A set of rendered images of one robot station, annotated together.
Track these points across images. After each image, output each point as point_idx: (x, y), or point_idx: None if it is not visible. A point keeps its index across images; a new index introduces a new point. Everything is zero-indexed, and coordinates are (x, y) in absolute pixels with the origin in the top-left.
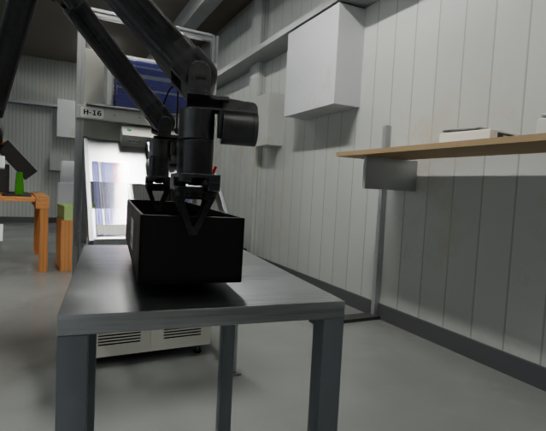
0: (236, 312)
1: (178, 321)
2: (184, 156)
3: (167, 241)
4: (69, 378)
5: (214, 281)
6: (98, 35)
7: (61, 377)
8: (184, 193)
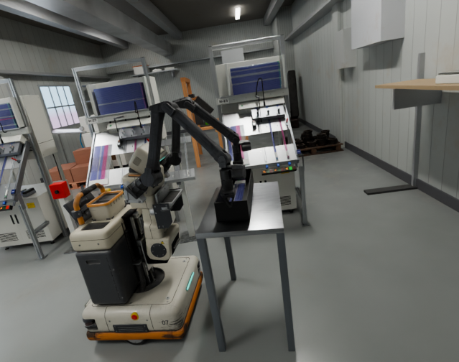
0: (244, 232)
1: (227, 235)
2: (222, 185)
3: (223, 210)
4: (201, 248)
5: (240, 220)
6: (203, 115)
7: (199, 248)
8: (224, 197)
